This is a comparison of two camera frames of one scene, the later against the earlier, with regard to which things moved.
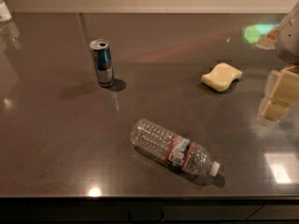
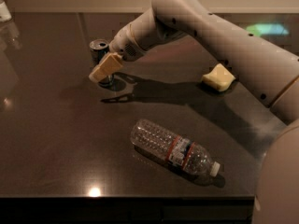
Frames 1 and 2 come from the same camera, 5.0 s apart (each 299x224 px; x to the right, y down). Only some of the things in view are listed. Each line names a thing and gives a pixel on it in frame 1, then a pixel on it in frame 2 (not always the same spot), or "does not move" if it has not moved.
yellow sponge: [220, 77] does not move
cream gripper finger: [281, 91] to [124, 44]
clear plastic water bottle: [179, 151] does not move
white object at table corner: [5, 13] does not move
